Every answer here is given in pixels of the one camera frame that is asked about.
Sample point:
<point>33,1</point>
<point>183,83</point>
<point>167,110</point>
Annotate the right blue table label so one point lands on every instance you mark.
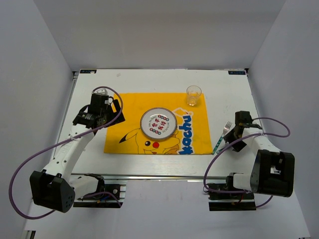
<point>236,72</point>

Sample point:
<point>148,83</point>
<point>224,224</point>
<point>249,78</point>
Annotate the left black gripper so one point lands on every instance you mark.
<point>116,106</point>

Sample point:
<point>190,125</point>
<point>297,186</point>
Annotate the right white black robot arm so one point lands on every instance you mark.
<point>272,172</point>

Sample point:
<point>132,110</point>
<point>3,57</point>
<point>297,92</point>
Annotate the left blue table label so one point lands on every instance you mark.
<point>88,71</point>

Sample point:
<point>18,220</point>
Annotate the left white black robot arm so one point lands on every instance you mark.
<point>53,187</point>

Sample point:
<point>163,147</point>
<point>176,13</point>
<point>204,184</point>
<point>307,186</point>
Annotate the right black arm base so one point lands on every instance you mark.
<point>221,202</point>

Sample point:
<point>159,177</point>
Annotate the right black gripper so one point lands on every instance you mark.
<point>229,137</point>

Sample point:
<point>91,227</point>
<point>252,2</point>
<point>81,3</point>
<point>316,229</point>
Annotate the clear drinking glass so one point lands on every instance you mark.
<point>193,93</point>

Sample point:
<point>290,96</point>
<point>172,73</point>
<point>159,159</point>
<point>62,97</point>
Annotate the round patterned plate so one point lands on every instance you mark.
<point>158,123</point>

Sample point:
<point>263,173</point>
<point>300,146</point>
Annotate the yellow Pikachu cloth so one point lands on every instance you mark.
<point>192,135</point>

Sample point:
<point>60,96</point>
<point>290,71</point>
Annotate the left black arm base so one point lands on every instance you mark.
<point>112,196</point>

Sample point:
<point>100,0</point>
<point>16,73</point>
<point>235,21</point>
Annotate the blue table label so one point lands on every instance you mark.
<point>236,72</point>
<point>88,71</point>

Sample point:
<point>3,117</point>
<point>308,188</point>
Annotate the fork with teal handle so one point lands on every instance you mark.
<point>225,130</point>

